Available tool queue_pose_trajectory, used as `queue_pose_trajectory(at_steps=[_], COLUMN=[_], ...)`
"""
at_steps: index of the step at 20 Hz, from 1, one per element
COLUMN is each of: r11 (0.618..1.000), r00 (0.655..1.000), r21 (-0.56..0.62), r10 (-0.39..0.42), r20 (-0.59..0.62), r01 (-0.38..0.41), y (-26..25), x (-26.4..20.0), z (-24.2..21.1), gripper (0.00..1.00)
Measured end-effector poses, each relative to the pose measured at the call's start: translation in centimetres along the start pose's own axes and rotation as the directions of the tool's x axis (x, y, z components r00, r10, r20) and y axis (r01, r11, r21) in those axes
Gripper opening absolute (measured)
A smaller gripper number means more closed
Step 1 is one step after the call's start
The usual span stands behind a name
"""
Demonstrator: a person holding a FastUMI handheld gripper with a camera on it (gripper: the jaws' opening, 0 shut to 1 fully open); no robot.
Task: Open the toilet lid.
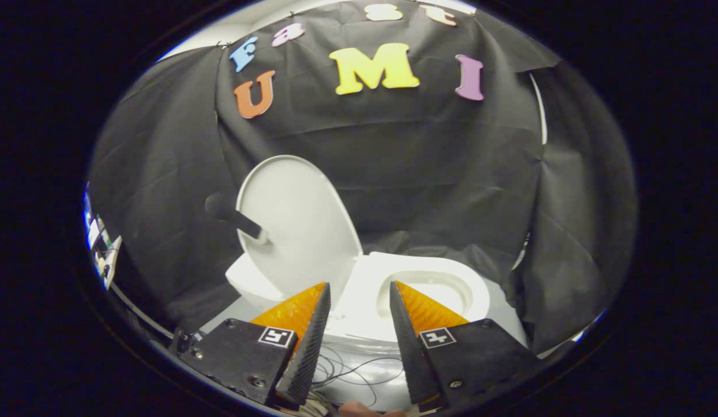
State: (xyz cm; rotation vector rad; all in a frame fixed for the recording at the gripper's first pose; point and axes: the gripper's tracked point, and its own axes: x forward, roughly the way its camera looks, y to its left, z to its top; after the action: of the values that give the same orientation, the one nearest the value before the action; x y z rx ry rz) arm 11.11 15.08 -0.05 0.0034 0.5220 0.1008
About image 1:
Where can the white toilet lid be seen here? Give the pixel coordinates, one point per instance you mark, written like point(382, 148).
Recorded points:
point(307, 220)

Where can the white toilet tank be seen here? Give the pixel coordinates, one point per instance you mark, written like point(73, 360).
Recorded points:
point(246, 284)

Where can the black backdrop cloth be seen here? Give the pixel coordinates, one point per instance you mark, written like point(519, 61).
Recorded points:
point(422, 174)

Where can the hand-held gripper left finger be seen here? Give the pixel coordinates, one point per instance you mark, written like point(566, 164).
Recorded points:
point(310, 359)

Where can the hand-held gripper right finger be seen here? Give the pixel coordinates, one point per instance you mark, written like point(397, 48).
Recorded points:
point(411, 359)

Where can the cluttered white shelf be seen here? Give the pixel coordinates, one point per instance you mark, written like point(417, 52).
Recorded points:
point(101, 249)

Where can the white toilet bowl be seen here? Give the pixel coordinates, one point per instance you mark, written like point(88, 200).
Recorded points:
point(365, 301)

